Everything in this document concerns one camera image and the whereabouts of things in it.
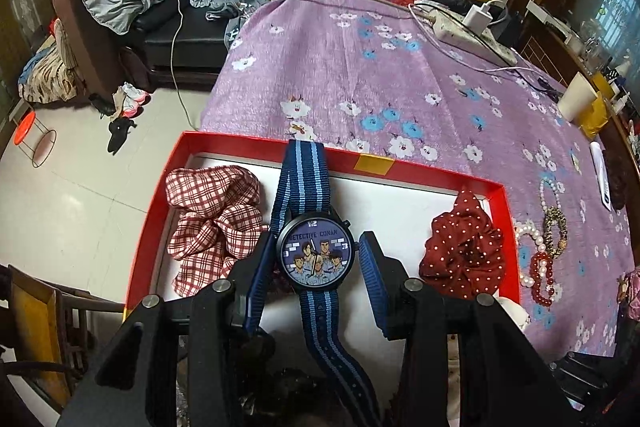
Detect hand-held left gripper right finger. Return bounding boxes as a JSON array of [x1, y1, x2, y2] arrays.
[[358, 231, 572, 427]]

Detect white cup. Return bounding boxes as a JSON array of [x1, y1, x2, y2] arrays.
[[557, 72, 600, 122]]

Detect red polka dot scrunchie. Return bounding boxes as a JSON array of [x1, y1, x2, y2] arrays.
[[419, 189, 507, 299]]

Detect large white pearl bracelet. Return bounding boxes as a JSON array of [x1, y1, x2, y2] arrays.
[[514, 218, 552, 289]]

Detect white hanging cable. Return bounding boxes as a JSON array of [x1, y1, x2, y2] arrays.
[[171, 0, 195, 134]]

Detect white power strip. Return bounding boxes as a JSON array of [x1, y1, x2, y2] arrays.
[[414, 1, 518, 64]]

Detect pink white sneakers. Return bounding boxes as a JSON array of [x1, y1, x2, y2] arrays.
[[119, 82, 152, 118]]

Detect orange top wire stool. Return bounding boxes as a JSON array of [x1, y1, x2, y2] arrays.
[[13, 111, 57, 168]]

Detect leopard pattern bracelet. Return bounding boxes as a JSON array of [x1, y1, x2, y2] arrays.
[[544, 206, 570, 255]]

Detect wooden sideboard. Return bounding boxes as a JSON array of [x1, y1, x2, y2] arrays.
[[517, 4, 640, 188]]

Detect brown armchair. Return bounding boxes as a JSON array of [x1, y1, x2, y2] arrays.
[[52, 0, 128, 108]]

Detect black sofa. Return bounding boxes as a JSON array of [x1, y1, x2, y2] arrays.
[[132, 0, 236, 80]]

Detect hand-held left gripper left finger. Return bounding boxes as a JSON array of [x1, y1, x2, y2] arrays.
[[57, 227, 282, 427]]

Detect floral patterned blanket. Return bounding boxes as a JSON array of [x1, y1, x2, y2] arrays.
[[18, 46, 78, 104]]

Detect black high heel shoe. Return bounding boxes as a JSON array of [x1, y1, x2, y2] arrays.
[[106, 117, 139, 154]]

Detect white charging cable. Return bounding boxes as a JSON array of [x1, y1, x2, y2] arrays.
[[409, 0, 543, 82]]

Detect red bead bracelet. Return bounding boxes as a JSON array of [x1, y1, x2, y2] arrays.
[[529, 251, 556, 308]]

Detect wooden chair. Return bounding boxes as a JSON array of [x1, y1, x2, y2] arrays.
[[0, 263, 127, 427]]

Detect red plaid scrunchie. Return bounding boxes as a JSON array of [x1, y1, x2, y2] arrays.
[[165, 166, 271, 299]]

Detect red gift box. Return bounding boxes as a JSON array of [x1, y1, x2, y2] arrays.
[[124, 131, 517, 318]]

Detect yellow bag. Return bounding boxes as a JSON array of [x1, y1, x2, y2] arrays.
[[579, 91, 610, 138]]

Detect white charger plug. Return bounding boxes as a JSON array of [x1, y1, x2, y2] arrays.
[[461, 4, 495, 32]]

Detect white cream tube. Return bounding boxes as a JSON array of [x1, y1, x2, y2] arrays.
[[589, 141, 613, 212]]

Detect blue striped strap wristwatch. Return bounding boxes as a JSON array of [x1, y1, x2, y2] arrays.
[[269, 139, 381, 427]]

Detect brown curly hairpiece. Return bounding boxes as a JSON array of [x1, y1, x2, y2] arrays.
[[611, 156, 633, 210]]

